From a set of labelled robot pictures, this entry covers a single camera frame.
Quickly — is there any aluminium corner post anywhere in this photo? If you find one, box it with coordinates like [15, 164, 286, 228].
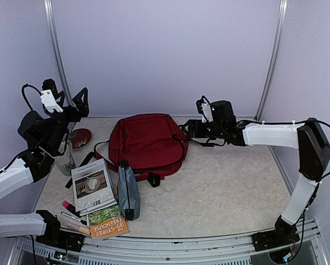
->
[43, 0, 73, 105]
[255, 0, 288, 121]

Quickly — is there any black pen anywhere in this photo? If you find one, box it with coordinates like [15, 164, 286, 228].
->
[61, 211, 87, 226]

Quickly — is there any floral ceramic mug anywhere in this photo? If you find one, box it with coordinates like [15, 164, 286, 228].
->
[55, 140, 76, 177]

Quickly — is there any grey pencil case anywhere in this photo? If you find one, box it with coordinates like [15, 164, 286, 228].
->
[117, 160, 140, 221]

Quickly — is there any white coffee cover book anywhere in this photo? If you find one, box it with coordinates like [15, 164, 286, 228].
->
[71, 159, 117, 216]

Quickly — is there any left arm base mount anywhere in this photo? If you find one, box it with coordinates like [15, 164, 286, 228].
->
[36, 210, 85, 252]

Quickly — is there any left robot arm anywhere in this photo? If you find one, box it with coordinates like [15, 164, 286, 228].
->
[0, 88, 89, 246]

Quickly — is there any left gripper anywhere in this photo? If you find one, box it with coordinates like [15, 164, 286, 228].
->
[45, 87, 89, 152]

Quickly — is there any pink highlighter marker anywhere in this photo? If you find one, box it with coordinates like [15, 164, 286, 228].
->
[62, 201, 80, 218]

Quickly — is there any red student backpack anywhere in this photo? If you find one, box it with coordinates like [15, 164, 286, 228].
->
[65, 113, 190, 188]

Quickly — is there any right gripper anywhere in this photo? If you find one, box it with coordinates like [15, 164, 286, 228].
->
[181, 118, 226, 139]

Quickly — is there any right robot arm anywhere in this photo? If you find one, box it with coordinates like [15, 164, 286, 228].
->
[180, 97, 330, 246]

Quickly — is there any aluminium front rail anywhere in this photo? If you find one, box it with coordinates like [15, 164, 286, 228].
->
[7, 220, 330, 264]

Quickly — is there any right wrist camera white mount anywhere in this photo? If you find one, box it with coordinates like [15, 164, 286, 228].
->
[196, 96, 214, 123]

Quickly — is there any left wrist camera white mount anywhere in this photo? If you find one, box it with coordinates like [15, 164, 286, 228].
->
[40, 79, 63, 116]

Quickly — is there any right aluminium corner post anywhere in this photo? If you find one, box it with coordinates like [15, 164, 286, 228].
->
[255, 0, 288, 121]

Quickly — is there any orange treehouse book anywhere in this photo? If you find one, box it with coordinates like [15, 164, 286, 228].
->
[87, 203, 129, 240]

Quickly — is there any red floral round tin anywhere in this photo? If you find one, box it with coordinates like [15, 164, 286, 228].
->
[68, 128, 92, 149]

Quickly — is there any left aluminium corner post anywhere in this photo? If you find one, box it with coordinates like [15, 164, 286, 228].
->
[43, 0, 73, 105]

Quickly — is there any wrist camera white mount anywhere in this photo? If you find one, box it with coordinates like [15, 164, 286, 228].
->
[40, 79, 63, 116]
[196, 96, 214, 123]

